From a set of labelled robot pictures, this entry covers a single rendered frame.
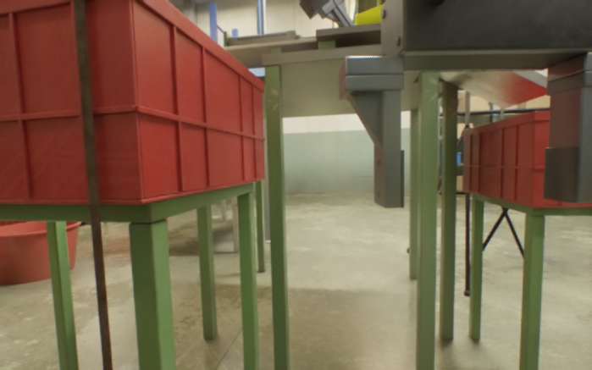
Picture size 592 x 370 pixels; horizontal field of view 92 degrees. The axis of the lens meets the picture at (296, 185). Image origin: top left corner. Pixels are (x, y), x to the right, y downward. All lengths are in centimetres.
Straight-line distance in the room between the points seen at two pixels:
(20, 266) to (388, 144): 224
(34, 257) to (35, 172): 189
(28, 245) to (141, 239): 191
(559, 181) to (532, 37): 11
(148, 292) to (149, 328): 4
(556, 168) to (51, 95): 46
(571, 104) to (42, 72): 47
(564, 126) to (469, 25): 11
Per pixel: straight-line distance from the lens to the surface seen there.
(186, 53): 42
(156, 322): 39
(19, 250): 228
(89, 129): 35
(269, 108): 82
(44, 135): 40
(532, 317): 98
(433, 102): 82
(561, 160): 29
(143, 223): 36
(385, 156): 21
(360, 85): 21
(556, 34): 26
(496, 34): 24
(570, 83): 29
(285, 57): 85
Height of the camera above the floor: 66
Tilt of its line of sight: 4 degrees down
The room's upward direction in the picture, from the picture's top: 1 degrees counter-clockwise
